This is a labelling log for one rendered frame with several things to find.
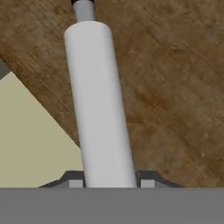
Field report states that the cream cupboard front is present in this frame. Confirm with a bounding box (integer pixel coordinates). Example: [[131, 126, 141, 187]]
[[0, 71, 85, 189]]

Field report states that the white rolling pin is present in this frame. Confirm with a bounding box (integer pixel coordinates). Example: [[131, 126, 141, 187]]
[[63, 0, 138, 189]]

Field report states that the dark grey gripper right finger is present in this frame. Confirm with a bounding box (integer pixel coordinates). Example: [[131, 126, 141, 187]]
[[136, 169, 184, 189]]

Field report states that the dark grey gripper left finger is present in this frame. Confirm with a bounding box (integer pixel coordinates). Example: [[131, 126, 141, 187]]
[[38, 170, 87, 189]]

